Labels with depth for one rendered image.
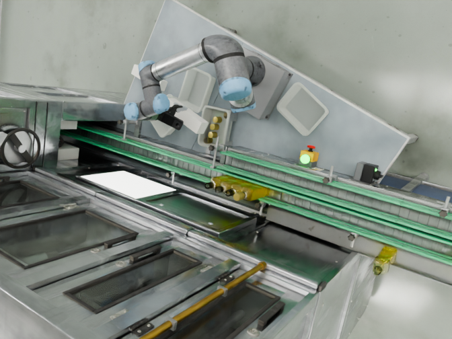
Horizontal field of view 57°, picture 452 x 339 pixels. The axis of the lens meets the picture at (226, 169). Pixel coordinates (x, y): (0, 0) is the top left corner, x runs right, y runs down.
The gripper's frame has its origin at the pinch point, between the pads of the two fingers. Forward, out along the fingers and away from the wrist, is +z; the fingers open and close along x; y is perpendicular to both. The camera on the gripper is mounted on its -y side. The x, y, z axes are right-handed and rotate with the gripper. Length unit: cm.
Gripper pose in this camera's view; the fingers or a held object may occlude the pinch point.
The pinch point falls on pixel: (183, 115)
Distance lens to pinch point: 206.3
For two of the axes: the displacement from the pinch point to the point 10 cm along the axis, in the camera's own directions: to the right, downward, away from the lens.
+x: -4.4, 8.2, 3.6
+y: -7.3, -5.6, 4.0
